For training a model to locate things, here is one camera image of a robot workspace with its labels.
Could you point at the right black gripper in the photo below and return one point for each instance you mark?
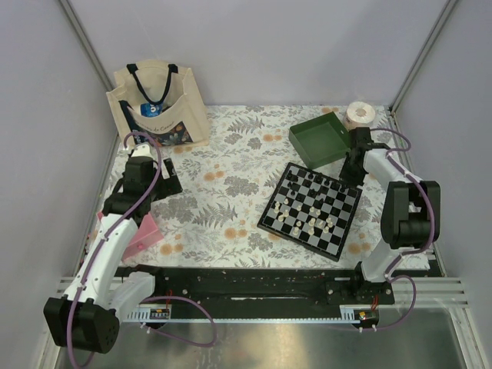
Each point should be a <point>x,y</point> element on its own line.
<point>347,178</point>

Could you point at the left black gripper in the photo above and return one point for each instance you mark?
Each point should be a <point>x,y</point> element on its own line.
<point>171,185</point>

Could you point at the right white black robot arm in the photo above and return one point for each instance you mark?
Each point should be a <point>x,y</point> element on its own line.
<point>410,220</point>

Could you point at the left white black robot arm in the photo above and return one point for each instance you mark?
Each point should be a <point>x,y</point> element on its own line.
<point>88,314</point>

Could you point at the black white chess board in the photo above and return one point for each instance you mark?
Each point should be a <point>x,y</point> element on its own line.
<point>340,207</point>

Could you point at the green plastic tray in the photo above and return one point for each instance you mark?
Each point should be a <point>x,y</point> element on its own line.
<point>320,141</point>

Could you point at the floral table mat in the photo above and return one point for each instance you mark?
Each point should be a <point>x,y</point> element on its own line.
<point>226,185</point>

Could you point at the toilet paper roll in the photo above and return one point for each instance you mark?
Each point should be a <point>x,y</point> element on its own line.
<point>359,114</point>

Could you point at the cream canvas tote bag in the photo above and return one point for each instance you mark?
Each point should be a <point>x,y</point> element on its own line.
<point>162,100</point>

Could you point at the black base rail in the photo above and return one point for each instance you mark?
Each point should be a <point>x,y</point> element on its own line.
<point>251,293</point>

